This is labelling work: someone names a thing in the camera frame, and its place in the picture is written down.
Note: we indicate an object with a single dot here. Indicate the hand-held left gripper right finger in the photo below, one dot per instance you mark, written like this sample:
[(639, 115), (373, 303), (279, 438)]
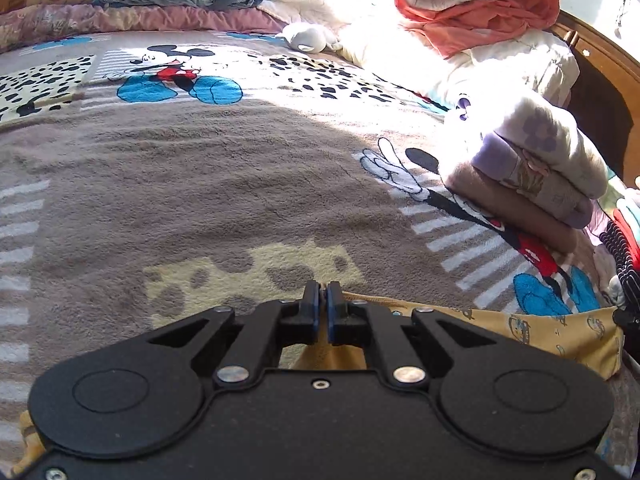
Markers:
[(334, 312)]

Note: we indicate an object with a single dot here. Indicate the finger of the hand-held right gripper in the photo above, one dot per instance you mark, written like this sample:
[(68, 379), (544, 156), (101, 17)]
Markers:
[(629, 320)]

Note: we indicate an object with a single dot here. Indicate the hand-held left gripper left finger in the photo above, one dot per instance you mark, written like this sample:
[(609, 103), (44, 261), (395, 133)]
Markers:
[(315, 312)]

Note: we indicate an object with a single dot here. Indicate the yellow printed garment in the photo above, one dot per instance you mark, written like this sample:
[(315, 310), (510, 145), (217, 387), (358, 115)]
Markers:
[(550, 335)]

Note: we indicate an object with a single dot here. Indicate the stack of colourful folded clothes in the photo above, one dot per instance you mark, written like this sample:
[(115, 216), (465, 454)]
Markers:
[(625, 240)]

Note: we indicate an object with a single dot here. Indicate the lilac cloth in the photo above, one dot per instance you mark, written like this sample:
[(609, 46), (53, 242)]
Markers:
[(600, 220)]

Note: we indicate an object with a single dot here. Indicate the cartoon printed blanket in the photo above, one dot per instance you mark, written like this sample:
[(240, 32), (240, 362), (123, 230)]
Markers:
[(200, 185)]

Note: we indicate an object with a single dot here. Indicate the white floral folded blanket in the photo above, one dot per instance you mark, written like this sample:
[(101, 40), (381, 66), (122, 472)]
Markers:
[(550, 145)]

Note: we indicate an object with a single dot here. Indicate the brown wooden headboard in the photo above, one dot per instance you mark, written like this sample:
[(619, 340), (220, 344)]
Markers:
[(600, 85)]

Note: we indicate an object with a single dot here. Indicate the white plush toy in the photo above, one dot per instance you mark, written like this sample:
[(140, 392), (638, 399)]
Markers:
[(310, 38)]

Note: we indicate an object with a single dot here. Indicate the white quilt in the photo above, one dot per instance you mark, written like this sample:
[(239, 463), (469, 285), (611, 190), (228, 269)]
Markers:
[(390, 35)]

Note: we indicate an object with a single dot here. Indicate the pink satin pillow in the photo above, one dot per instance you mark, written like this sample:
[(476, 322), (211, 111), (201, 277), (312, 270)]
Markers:
[(200, 18)]

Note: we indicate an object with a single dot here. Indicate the orange rolled quilt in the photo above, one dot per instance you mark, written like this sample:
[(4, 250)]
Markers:
[(500, 22)]

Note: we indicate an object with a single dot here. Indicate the purple floral pillow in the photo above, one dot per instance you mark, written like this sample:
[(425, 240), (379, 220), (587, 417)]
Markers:
[(40, 26)]

